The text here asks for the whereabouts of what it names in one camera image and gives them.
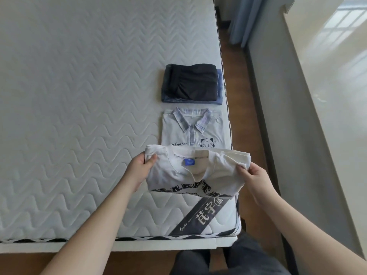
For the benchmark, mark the person's right hand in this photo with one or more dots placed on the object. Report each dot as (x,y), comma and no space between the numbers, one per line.
(260,184)

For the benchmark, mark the folded grey polo shirt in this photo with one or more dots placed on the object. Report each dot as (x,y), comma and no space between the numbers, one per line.
(193,127)

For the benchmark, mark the person's left forearm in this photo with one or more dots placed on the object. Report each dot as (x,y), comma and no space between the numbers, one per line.
(89,236)

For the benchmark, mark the blue curtain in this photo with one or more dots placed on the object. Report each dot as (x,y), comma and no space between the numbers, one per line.
(243,19)

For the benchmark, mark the white quilted mattress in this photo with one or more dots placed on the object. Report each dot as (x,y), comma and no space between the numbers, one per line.
(94,117)

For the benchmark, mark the person's dark trousers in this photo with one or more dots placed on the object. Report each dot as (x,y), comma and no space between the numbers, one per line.
(229,259)

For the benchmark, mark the white printed t-shirt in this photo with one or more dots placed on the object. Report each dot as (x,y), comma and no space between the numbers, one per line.
(192,172)

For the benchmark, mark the person's left hand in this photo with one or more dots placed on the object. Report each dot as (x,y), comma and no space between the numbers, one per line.
(135,172)

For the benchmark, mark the person's right forearm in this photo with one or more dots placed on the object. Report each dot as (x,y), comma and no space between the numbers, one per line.
(312,240)

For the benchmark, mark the folded black garment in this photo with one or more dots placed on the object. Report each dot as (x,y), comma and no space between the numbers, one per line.
(190,82)

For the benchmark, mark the person's right thumb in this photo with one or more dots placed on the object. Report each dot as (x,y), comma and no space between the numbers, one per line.
(241,170)

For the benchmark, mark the person's left thumb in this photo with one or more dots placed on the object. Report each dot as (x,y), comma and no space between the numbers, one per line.
(151,161)

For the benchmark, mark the folded blue jeans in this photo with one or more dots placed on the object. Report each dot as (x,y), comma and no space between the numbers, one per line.
(212,91)

